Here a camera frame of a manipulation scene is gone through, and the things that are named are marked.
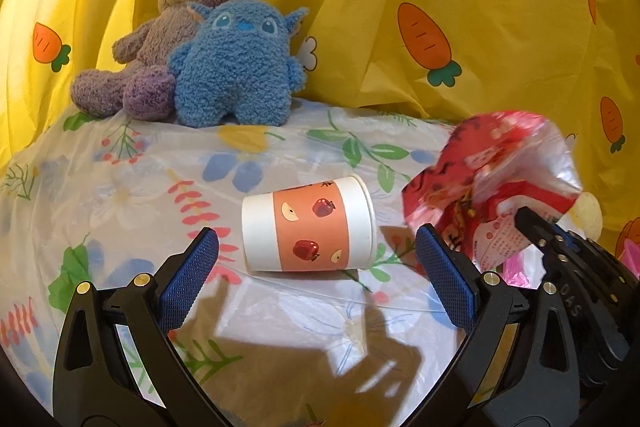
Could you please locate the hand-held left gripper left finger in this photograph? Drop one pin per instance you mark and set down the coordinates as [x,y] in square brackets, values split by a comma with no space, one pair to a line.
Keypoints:
[192,277]

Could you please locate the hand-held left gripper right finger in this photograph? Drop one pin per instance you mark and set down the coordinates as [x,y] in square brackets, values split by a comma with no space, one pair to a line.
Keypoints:
[447,282]

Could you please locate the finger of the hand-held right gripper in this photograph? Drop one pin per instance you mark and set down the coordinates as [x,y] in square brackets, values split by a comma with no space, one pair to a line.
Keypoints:
[542,227]
[575,302]

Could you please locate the pink plastic bag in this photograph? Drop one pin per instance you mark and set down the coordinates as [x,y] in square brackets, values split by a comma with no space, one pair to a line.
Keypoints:
[520,274]

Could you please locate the clear red snack wrapper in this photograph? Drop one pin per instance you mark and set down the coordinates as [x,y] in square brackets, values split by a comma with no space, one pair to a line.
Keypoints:
[480,187]

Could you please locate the pink plastic bucket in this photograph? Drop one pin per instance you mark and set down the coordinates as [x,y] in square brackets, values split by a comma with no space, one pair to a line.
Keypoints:
[631,253]

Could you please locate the apple print paper cup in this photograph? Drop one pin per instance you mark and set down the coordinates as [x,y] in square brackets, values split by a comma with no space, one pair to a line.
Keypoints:
[310,227]

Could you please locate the beige round plush ball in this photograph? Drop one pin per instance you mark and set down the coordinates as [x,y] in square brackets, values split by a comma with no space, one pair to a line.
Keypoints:
[589,212]

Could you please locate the floral plastic table cover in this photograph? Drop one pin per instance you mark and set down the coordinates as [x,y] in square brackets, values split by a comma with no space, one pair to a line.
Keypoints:
[150,187]

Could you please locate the blue fuzzy plush toy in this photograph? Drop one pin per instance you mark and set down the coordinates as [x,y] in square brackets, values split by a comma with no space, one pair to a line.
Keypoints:
[235,67]

